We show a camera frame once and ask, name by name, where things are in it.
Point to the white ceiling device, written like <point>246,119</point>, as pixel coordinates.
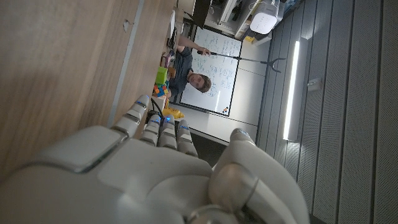
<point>263,18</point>

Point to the large wall whiteboard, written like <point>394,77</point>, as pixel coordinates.
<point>224,93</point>

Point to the seated person in dark shirt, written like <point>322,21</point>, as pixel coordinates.
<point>182,68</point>

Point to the multicoloured puzzle cube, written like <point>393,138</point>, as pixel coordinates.
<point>160,90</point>

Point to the green cube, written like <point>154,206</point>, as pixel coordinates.
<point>161,75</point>

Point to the long ceiling light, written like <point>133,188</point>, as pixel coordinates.
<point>291,93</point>

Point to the black computer monitor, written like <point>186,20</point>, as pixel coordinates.
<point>200,12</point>

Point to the black reacher grabber tool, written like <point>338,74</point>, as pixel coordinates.
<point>245,59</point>

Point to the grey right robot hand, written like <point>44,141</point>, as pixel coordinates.
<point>149,183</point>

